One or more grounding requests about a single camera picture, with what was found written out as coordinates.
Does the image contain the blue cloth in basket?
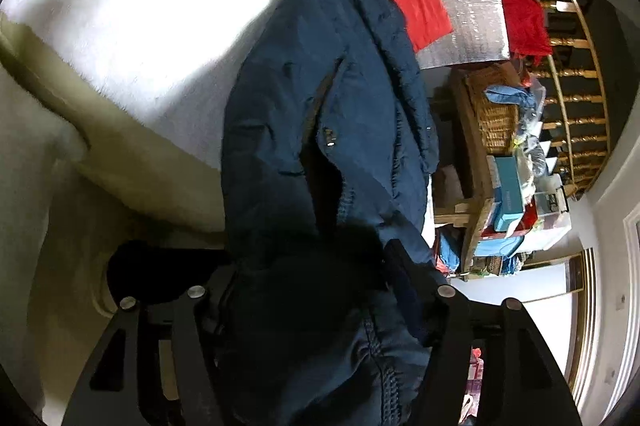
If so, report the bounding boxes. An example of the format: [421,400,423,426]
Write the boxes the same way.
[484,84,537,114]

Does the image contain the teal box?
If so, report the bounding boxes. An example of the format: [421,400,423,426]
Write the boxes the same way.
[487,155,525,233]

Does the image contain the navy blue jacket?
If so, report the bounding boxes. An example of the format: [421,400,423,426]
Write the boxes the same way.
[215,0,439,425]

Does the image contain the red pillow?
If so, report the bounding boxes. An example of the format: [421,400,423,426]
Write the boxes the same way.
[394,0,454,53]

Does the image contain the wooden shelf unit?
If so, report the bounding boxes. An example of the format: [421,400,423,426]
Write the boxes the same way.
[432,65,542,280]

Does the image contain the golden wooden railing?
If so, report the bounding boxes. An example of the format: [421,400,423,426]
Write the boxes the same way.
[529,0,612,199]

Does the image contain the beige sofa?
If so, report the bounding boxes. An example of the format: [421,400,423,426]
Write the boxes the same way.
[1,20,224,425]

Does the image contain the red cloth on railing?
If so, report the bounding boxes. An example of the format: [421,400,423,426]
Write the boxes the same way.
[501,0,552,64]

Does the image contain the wicker basket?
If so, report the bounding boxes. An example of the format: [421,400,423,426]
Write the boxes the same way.
[463,62,521,156]

